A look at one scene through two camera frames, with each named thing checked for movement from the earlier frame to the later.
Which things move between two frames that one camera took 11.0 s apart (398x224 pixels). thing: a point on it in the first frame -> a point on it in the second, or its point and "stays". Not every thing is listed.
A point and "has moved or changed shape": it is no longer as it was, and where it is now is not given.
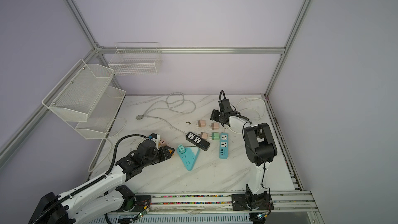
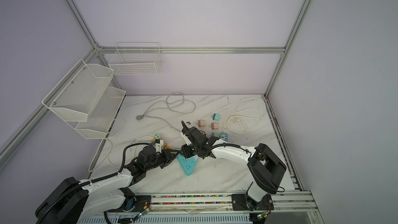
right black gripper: [213, 115] -> [184, 149]
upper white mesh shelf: [73, 98] stays
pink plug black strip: [201, 123] stays
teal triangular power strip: [188, 155] has moved or changed shape
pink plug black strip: [215, 125] stays
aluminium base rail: [297, 203] stays
